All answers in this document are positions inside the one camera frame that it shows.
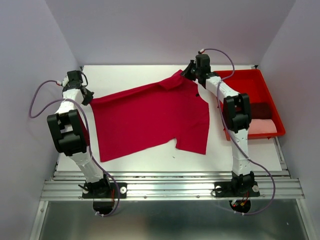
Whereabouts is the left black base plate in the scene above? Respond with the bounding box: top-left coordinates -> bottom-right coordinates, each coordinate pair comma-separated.
81,182 -> 128,199

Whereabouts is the pink rolled t-shirt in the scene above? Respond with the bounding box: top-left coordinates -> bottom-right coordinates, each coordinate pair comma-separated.
248,119 -> 277,135

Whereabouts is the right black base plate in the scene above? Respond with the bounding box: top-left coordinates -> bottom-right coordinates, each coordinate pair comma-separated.
211,181 -> 261,198

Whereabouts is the dark maroon rolled t-shirt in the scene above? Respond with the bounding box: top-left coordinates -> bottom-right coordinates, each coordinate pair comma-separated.
250,102 -> 272,120

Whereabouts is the red t-shirt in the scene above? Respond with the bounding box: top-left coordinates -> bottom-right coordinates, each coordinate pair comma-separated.
90,70 -> 210,162

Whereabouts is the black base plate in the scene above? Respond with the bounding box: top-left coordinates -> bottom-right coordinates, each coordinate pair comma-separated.
211,181 -> 261,198
81,182 -> 128,199

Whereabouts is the red plastic bin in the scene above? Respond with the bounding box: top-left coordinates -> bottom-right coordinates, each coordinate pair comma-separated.
223,69 -> 286,140

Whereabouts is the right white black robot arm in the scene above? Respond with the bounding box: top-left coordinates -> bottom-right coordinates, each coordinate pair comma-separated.
181,50 -> 256,198

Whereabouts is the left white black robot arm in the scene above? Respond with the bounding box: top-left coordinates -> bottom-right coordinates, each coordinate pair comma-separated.
47,70 -> 111,199

